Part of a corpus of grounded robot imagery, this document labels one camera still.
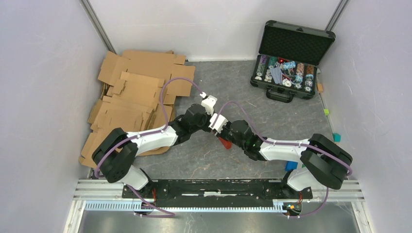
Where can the stack of flat brown cardboard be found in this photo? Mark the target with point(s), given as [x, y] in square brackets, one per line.
[138, 88]

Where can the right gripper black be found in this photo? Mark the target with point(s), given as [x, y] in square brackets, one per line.
[225, 127]

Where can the teal cube block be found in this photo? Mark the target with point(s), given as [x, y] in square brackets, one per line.
[336, 137]

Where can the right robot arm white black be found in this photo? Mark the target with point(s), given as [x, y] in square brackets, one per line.
[323, 161]

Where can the aluminium frame rail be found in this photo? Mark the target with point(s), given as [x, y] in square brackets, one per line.
[100, 195]

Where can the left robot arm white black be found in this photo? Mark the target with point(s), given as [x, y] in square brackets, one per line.
[115, 156]

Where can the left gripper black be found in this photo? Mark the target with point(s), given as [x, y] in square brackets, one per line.
[206, 128]

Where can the red paper box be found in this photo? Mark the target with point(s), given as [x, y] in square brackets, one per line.
[227, 144]

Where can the small brown wooden block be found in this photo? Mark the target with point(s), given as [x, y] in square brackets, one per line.
[320, 88]

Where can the blue toy block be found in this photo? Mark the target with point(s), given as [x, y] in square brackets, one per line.
[290, 165]

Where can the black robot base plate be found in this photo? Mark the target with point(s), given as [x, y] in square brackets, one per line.
[220, 192]

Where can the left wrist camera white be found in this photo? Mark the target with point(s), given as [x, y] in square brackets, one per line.
[208, 102]

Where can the black poker chip case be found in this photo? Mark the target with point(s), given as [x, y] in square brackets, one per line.
[288, 60]

